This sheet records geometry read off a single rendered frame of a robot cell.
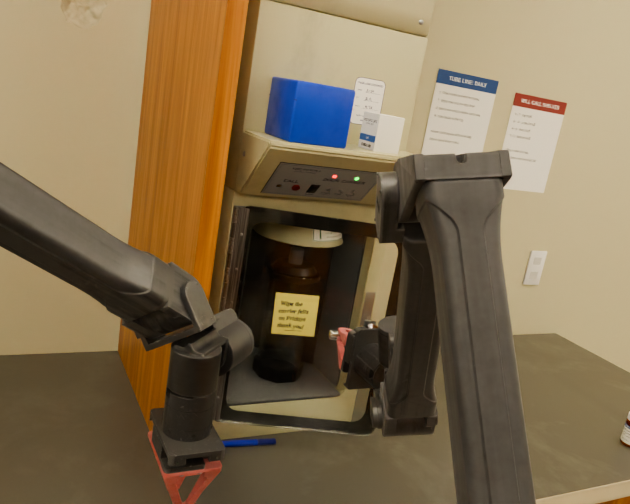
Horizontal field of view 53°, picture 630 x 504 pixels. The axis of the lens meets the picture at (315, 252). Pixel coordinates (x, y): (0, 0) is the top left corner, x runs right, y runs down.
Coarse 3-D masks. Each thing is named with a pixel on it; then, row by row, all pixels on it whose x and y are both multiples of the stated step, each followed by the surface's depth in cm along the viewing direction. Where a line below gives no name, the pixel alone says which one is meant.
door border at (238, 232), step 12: (240, 216) 103; (240, 228) 104; (240, 240) 104; (228, 252) 104; (240, 252) 105; (228, 264) 105; (240, 264) 105; (228, 288) 106; (228, 300) 107; (216, 396) 111; (216, 408) 112
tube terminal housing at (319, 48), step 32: (256, 0) 97; (256, 32) 97; (288, 32) 99; (320, 32) 101; (352, 32) 104; (384, 32) 106; (256, 64) 98; (288, 64) 100; (320, 64) 103; (352, 64) 105; (384, 64) 108; (416, 64) 111; (256, 96) 100; (384, 96) 110; (256, 128) 101; (352, 128) 109; (224, 192) 107; (224, 224) 106; (224, 256) 106
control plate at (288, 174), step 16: (272, 176) 98; (288, 176) 99; (304, 176) 100; (320, 176) 100; (352, 176) 102; (368, 176) 103; (272, 192) 102; (288, 192) 103; (304, 192) 104; (320, 192) 105; (336, 192) 106
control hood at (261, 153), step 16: (256, 144) 95; (272, 144) 91; (288, 144) 92; (304, 144) 93; (352, 144) 109; (240, 160) 101; (256, 160) 95; (272, 160) 94; (288, 160) 95; (304, 160) 96; (320, 160) 96; (336, 160) 97; (352, 160) 98; (368, 160) 99; (384, 160) 100; (240, 176) 100; (256, 176) 97; (240, 192) 101; (256, 192) 101; (368, 192) 108
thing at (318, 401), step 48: (288, 240) 105; (336, 240) 106; (240, 288) 106; (288, 288) 107; (336, 288) 108; (384, 288) 109; (288, 336) 110; (240, 384) 111; (288, 384) 112; (336, 384) 113; (336, 432) 116
